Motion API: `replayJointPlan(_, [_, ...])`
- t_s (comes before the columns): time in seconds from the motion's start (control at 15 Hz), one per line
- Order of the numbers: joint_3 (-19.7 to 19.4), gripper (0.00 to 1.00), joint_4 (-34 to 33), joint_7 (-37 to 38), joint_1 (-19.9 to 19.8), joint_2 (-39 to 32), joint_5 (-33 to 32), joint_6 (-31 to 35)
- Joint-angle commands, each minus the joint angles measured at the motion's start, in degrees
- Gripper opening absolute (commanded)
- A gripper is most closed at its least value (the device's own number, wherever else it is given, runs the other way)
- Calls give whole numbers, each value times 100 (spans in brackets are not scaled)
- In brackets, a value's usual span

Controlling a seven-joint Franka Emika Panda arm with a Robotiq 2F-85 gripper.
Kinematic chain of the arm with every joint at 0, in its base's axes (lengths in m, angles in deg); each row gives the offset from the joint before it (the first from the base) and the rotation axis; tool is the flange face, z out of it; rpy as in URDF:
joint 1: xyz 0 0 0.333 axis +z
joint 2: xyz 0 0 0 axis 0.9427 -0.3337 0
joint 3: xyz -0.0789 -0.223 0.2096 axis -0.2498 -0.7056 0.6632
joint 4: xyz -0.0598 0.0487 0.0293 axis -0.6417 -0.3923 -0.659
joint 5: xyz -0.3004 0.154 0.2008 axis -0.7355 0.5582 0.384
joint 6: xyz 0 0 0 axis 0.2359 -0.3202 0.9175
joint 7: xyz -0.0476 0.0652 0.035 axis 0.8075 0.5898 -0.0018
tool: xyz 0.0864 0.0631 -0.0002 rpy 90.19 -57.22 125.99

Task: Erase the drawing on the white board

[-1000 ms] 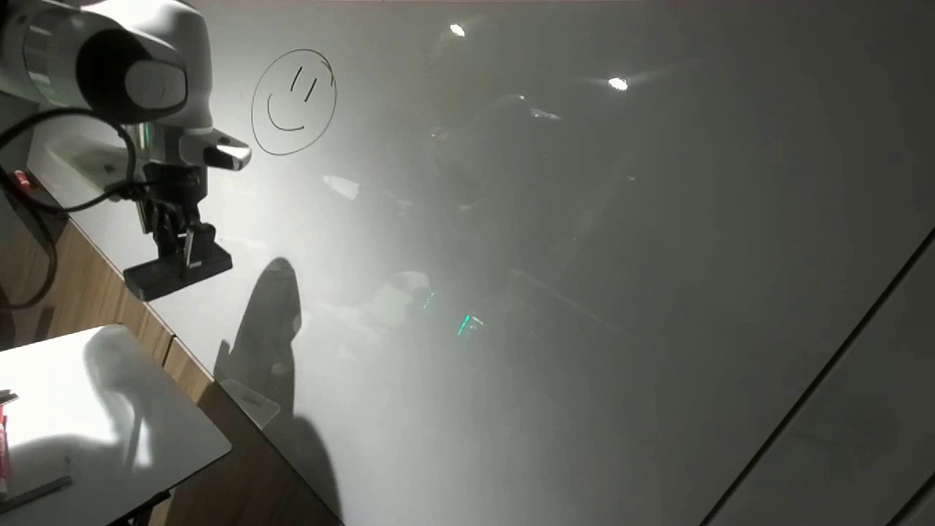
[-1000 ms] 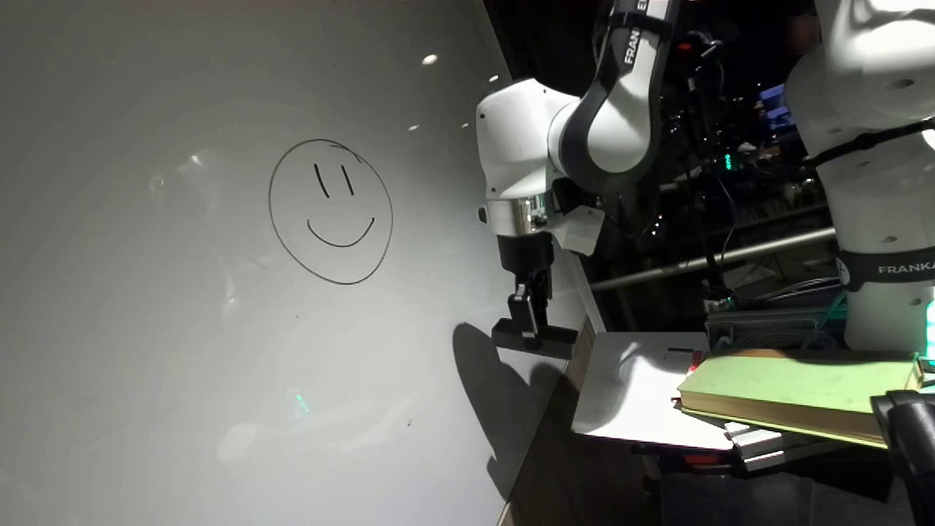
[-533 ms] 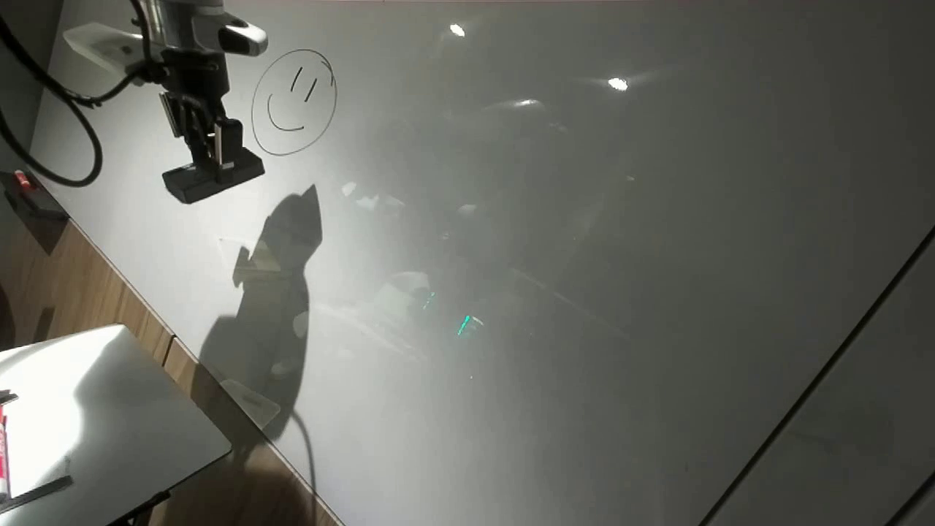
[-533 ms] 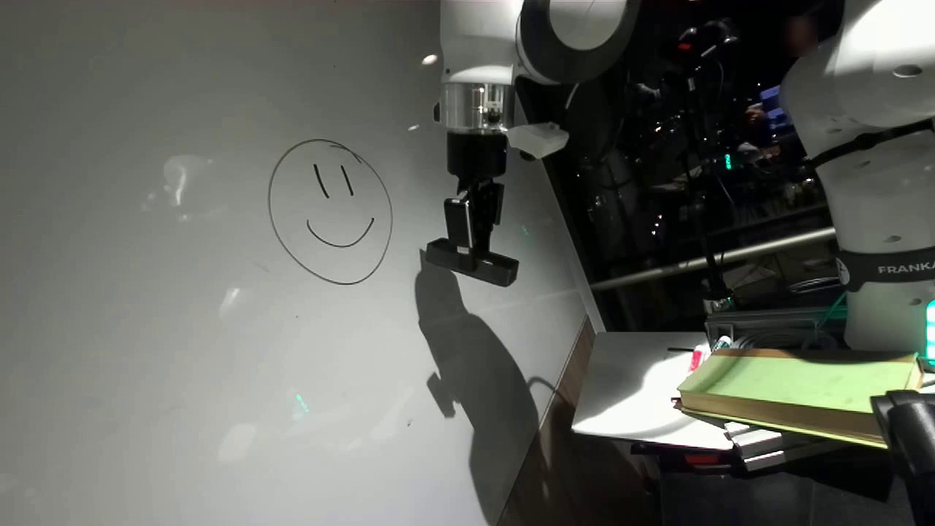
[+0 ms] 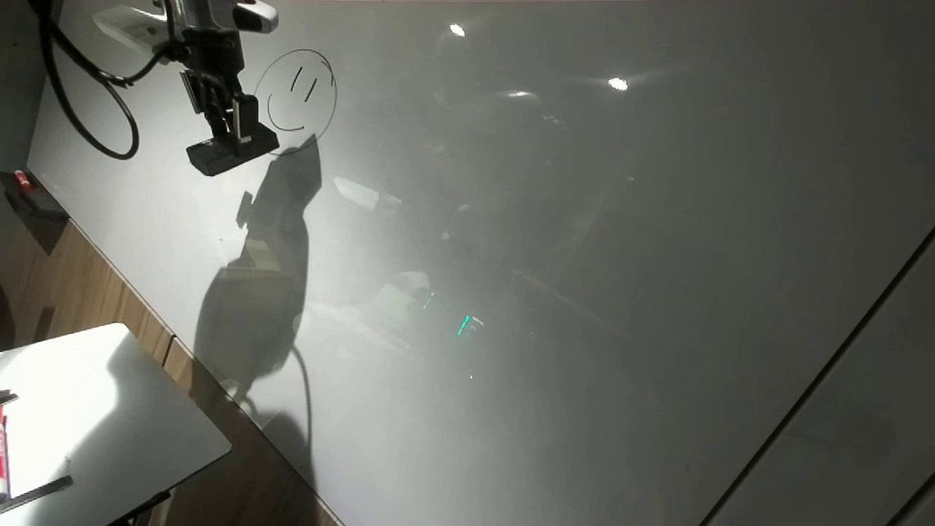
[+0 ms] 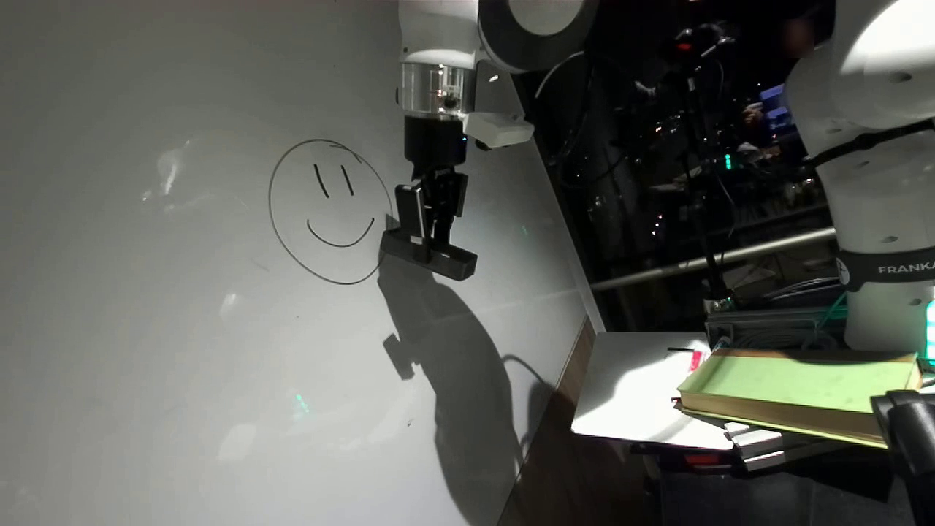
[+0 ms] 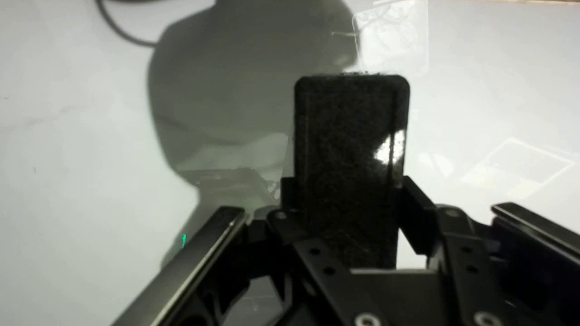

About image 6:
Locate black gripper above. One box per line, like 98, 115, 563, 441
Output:
392, 112, 469, 261

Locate black marker smiley drawing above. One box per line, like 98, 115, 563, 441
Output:
266, 134, 398, 289

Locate white table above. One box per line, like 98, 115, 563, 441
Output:
567, 330, 737, 453

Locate black tripod stand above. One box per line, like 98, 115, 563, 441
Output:
668, 23, 746, 302

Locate aluminium profile bar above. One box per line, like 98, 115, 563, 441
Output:
724, 421, 789, 478

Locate green book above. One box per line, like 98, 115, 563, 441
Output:
677, 348, 924, 453

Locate silver metal rail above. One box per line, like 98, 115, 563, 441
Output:
589, 226, 842, 292

